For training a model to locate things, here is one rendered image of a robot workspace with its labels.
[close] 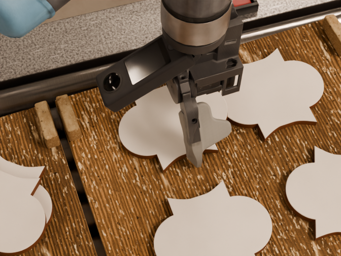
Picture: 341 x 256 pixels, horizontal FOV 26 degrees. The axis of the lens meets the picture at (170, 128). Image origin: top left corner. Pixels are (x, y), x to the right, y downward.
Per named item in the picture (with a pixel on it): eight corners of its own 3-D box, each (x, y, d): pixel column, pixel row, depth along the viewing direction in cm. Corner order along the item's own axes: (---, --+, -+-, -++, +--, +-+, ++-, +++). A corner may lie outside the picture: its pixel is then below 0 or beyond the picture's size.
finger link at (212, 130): (241, 164, 92) (229, 97, 88) (196, 179, 91) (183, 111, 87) (232, 155, 95) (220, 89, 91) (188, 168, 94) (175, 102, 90)
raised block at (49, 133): (36, 113, 99) (32, 102, 96) (49, 109, 99) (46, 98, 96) (47, 150, 96) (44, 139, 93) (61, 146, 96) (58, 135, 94)
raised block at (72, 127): (57, 106, 99) (54, 95, 97) (70, 102, 99) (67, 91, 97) (69, 142, 96) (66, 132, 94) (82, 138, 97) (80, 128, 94)
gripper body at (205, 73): (239, 96, 90) (250, 35, 80) (173, 116, 88) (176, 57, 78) (216, 48, 94) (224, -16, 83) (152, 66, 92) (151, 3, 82)
